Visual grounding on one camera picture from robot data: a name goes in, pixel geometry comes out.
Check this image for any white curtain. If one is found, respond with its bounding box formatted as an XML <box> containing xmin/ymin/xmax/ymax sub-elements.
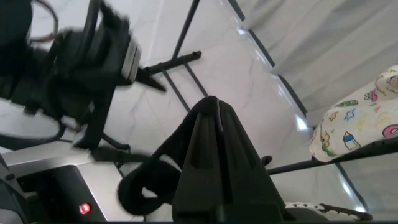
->
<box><xmin>228</xmin><ymin>0</ymin><xmax>398</xmax><ymax>218</ymax></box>

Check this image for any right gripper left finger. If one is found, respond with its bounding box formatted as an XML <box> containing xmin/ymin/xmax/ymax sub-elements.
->
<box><xmin>172</xmin><ymin>96</ymin><xmax>233</xmax><ymax>223</ymax></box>

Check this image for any black clothes rack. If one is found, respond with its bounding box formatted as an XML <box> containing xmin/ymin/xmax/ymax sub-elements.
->
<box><xmin>144</xmin><ymin>0</ymin><xmax>398</xmax><ymax>175</ymax></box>

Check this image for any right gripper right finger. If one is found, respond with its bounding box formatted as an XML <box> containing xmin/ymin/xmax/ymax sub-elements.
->
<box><xmin>219</xmin><ymin>100</ymin><xmax>285</xmax><ymax>223</ymax></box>

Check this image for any cream printed garment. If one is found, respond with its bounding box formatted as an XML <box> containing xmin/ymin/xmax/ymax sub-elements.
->
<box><xmin>308</xmin><ymin>64</ymin><xmax>398</xmax><ymax>162</ymax></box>

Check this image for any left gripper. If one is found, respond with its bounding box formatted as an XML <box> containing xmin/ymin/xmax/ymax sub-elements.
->
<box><xmin>30</xmin><ymin>6</ymin><xmax>167</xmax><ymax>116</ymax></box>

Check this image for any white laundry basket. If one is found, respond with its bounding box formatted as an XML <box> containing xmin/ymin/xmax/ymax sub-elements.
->
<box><xmin>284</xmin><ymin>202</ymin><xmax>374</xmax><ymax>222</ymax></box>

